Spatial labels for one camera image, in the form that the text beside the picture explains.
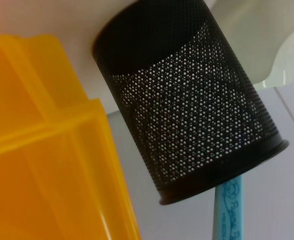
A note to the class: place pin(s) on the blue scissors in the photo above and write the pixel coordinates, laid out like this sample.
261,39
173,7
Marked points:
229,212

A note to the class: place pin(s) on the yellow plastic bin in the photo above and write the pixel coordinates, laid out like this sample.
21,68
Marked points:
37,150

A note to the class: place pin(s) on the green glass fruit plate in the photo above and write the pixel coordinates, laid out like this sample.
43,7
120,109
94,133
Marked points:
249,50

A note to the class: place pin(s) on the black mesh pen holder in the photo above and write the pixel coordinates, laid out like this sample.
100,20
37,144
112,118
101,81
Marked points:
186,100

